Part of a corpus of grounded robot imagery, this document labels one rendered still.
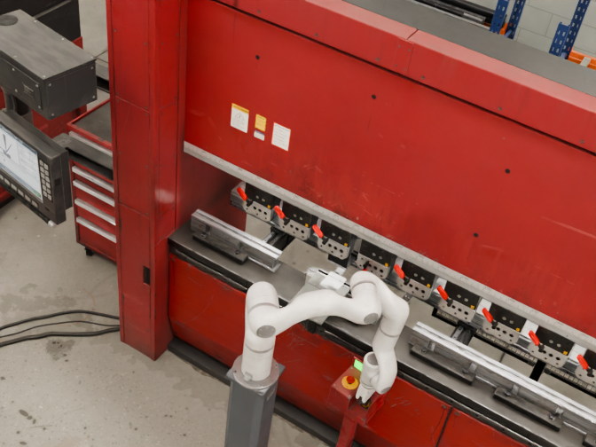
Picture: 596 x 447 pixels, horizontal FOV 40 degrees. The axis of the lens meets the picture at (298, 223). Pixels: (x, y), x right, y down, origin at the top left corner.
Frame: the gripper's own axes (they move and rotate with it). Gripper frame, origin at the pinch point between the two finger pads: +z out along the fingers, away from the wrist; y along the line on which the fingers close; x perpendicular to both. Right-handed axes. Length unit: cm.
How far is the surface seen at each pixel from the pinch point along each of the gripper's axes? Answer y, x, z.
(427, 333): -35.0, 6.0, -19.1
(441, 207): -37, -4, -90
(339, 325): -17.9, -29.0, -11.0
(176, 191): -13, -126, -37
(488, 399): -30, 42, -10
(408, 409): -19.4, 13.2, 16.3
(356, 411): 4.1, -0.9, 4.1
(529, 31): -445, -130, 71
